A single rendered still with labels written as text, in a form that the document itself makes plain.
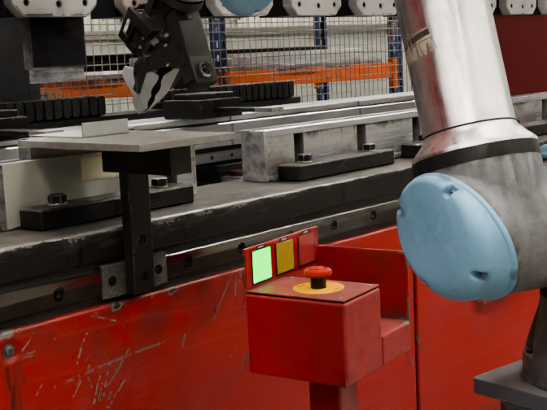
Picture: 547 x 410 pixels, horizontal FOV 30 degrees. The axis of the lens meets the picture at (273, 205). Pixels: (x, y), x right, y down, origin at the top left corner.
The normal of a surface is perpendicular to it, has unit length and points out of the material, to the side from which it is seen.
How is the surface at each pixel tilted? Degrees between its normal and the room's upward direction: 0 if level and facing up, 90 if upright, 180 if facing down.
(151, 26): 39
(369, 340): 90
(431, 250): 97
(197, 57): 71
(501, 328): 90
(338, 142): 90
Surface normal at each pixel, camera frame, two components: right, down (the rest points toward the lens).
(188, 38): 0.68, -0.26
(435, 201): -0.84, 0.24
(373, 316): 0.84, 0.04
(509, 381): -0.05, -0.99
